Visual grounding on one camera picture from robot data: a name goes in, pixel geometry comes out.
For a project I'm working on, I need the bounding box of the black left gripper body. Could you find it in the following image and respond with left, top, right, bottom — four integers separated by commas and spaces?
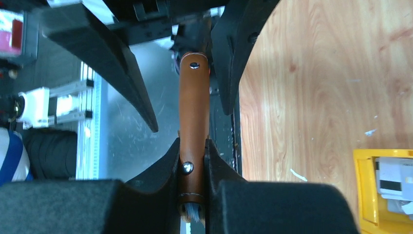
103, 0, 226, 45

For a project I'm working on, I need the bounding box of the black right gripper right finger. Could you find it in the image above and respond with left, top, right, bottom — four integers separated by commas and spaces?
204, 140, 358, 234

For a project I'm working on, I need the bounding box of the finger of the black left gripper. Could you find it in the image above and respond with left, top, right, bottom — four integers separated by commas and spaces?
211, 0, 279, 115
40, 3, 159, 133

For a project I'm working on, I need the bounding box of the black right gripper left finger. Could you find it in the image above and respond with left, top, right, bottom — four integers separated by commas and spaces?
0, 139, 180, 234

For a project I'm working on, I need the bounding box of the brown leather card holder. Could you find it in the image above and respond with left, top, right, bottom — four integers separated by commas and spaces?
178, 52, 210, 223

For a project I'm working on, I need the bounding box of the yellow bin left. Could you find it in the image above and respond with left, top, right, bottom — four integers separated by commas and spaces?
353, 149, 413, 234

